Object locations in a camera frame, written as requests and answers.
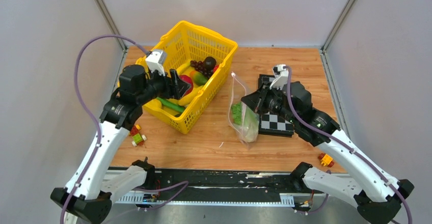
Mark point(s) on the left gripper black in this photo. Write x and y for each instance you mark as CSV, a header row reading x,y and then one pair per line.
x,y
178,86

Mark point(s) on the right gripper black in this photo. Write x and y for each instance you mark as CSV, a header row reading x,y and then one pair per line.
x,y
255,101

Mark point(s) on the red yellow apple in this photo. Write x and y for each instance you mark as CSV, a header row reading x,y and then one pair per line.
x,y
189,81

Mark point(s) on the yellow banana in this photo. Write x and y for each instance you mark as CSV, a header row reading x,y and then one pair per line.
x,y
181,69
187,99

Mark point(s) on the green lettuce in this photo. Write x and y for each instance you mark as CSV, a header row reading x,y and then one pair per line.
x,y
244,121

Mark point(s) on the clear zip top bag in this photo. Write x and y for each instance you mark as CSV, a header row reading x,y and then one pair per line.
x,y
238,89

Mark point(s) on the yellow plastic basket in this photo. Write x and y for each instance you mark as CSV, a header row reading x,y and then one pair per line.
x,y
183,43

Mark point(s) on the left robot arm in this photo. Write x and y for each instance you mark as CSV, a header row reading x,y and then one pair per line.
x,y
104,141

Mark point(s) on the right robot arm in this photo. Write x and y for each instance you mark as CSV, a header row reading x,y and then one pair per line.
x,y
376,195

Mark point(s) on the green cucumber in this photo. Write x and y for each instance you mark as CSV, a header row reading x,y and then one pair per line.
x,y
171,105

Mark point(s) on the orange green mango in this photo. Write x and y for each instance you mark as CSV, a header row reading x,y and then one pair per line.
x,y
198,78

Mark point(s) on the black white checkerboard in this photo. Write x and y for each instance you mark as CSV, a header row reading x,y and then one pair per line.
x,y
271,124

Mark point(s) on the dark red grapes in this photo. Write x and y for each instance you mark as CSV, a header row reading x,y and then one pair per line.
x,y
198,66

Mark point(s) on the dark avocado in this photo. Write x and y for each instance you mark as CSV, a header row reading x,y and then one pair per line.
x,y
209,63

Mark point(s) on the red green toy car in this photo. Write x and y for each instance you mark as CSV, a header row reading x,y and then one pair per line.
x,y
138,138

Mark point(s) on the orange yellow toy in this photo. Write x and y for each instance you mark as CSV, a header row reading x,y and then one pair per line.
x,y
326,160

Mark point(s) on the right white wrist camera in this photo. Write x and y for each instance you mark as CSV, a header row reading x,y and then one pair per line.
x,y
281,73

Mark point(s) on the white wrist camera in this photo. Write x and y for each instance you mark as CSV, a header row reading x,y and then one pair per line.
x,y
281,73
155,61

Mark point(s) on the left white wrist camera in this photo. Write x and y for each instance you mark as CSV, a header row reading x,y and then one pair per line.
x,y
155,61

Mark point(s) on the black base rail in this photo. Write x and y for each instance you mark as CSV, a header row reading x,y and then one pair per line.
x,y
223,188

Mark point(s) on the aluminium frame base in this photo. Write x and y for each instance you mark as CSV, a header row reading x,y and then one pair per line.
x,y
94,197

